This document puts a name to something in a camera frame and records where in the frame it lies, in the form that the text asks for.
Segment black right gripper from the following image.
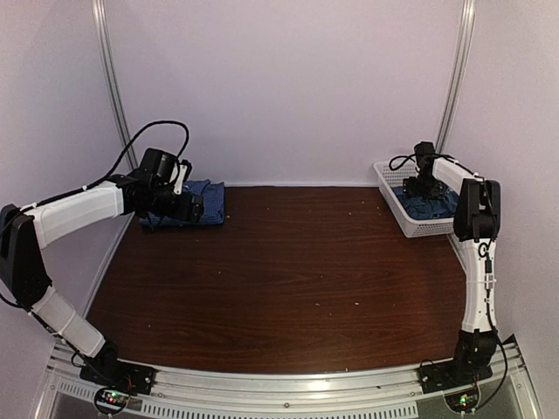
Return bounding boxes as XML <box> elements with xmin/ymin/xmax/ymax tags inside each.
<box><xmin>405</xmin><ymin>174</ymin><xmax>445</xmax><ymax>200</ymax></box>

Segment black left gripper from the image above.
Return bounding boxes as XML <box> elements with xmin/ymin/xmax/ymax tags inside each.
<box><xmin>143</xmin><ymin>187</ymin><xmax>204</xmax><ymax>223</ymax></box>

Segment blue grey cloth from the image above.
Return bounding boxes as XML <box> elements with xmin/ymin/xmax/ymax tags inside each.
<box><xmin>392</xmin><ymin>187</ymin><xmax>459</xmax><ymax>220</ymax></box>

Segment blue checked shirt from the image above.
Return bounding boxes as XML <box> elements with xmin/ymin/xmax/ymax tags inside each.
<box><xmin>138</xmin><ymin>179</ymin><xmax>225</xmax><ymax>227</ymax></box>

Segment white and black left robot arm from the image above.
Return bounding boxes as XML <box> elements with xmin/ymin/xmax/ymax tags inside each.
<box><xmin>1</xmin><ymin>175</ymin><xmax>204</xmax><ymax>388</ymax></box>

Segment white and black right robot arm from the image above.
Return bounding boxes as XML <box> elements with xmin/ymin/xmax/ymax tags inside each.
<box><xmin>404</xmin><ymin>153</ymin><xmax>500</xmax><ymax>386</ymax></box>

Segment white plastic laundry basket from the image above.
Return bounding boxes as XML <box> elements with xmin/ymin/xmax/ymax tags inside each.
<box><xmin>373</xmin><ymin>161</ymin><xmax>459</xmax><ymax>238</ymax></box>

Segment black right camera cable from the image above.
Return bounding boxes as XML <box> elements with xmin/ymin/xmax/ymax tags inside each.
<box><xmin>388</xmin><ymin>153</ymin><xmax>418</xmax><ymax>172</ymax></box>

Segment black camera cable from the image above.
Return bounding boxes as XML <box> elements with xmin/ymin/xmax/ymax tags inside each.
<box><xmin>82</xmin><ymin>120</ymin><xmax>191</xmax><ymax>189</ymax></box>
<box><xmin>388</xmin><ymin>153</ymin><xmax>418</xmax><ymax>172</ymax></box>

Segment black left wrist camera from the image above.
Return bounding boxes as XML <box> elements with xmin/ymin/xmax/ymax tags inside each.
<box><xmin>139</xmin><ymin>148</ymin><xmax>180</xmax><ymax>185</ymax></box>

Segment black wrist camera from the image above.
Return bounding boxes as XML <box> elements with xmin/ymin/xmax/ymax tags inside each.
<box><xmin>139</xmin><ymin>148</ymin><xmax>180</xmax><ymax>185</ymax></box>
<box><xmin>414</xmin><ymin>141</ymin><xmax>436</xmax><ymax>171</ymax></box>

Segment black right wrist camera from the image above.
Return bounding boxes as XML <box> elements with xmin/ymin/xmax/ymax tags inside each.
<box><xmin>414</xmin><ymin>141</ymin><xmax>436</xmax><ymax>171</ymax></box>

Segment black left camera cable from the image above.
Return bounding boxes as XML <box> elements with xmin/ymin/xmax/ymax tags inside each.
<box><xmin>82</xmin><ymin>120</ymin><xmax>191</xmax><ymax>189</ymax></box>

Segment right aluminium frame post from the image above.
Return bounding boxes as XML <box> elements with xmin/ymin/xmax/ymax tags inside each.
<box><xmin>435</xmin><ymin>0</ymin><xmax>476</xmax><ymax>153</ymax></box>

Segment aluminium frame post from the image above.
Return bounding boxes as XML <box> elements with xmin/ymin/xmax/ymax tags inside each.
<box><xmin>91</xmin><ymin>0</ymin><xmax>131</xmax><ymax>149</ymax></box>
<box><xmin>435</xmin><ymin>0</ymin><xmax>476</xmax><ymax>153</ymax></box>

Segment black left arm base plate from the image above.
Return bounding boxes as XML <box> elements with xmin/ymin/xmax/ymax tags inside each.
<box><xmin>79</xmin><ymin>360</ymin><xmax>155</xmax><ymax>395</ymax></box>

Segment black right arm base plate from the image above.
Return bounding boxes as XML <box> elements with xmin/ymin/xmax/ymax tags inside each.
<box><xmin>417</xmin><ymin>360</ymin><xmax>493</xmax><ymax>394</ymax></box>

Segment left aluminium frame post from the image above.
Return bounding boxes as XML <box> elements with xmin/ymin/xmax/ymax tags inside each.
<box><xmin>91</xmin><ymin>0</ymin><xmax>131</xmax><ymax>149</ymax></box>

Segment aluminium front rail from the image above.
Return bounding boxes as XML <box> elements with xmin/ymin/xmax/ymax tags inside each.
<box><xmin>31</xmin><ymin>341</ymin><xmax>542</xmax><ymax>418</ymax></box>

